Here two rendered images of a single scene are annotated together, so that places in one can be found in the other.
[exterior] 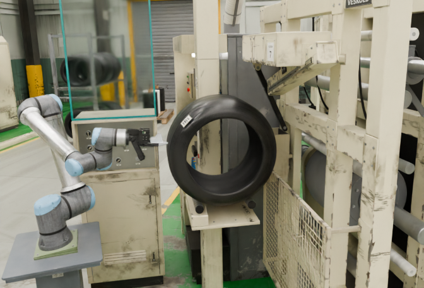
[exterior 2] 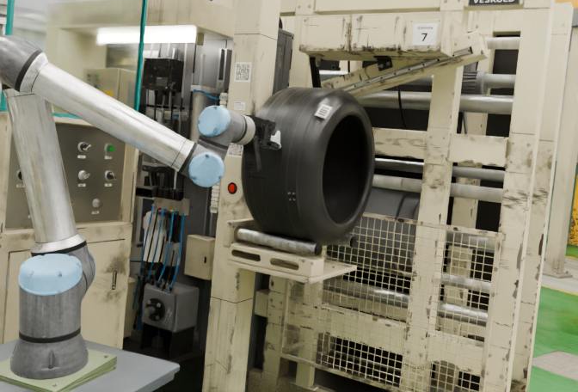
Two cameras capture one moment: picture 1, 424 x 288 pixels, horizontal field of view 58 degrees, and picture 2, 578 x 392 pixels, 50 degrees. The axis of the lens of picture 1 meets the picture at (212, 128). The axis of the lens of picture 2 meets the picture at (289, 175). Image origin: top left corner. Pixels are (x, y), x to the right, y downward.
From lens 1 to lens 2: 192 cm
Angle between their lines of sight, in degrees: 50
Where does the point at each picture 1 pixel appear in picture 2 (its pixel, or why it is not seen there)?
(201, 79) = (260, 64)
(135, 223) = (87, 333)
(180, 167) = (316, 180)
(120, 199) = not seen: hidden behind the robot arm
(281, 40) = (445, 22)
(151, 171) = (122, 225)
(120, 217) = not seen: hidden behind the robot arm
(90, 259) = (162, 370)
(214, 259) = (241, 361)
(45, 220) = (68, 304)
